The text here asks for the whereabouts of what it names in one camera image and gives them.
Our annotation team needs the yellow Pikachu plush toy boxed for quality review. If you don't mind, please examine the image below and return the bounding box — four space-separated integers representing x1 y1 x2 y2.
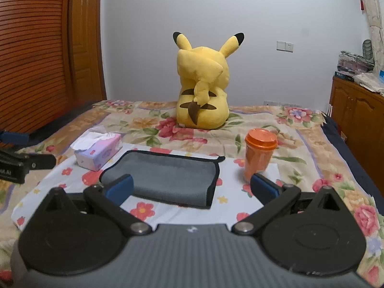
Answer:
173 32 245 130

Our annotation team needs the stack of papers and magazines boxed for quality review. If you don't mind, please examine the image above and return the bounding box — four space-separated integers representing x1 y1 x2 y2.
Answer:
335 51 383 96

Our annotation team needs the orange lidded cup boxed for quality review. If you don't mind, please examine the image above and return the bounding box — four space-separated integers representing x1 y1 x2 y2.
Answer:
244 128 278 183

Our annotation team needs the wooden sideboard cabinet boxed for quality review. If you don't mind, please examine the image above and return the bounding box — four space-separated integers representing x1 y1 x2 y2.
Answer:
329 76 383 207

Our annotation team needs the white wall switch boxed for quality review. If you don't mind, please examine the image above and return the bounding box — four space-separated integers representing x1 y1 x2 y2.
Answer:
276 41 294 53

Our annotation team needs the grey green desk fan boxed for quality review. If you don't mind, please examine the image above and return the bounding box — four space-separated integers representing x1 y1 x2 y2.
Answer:
362 39 374 62

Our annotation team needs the wooden slatted wardrobe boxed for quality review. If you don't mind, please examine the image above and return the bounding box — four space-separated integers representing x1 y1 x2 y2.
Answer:
1 0 106 133

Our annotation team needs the cream patterned curtain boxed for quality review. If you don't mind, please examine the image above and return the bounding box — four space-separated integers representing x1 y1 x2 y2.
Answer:
361 0 383 76

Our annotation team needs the floral bed sheet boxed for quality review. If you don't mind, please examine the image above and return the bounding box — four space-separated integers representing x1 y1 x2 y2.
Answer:
1 100 383 287

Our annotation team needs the purple and grey towel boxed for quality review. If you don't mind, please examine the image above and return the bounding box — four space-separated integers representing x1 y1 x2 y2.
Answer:
100 150 225 209

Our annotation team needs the purple tissue box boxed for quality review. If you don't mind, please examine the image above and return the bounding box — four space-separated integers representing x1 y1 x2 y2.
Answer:
70 131 122 171

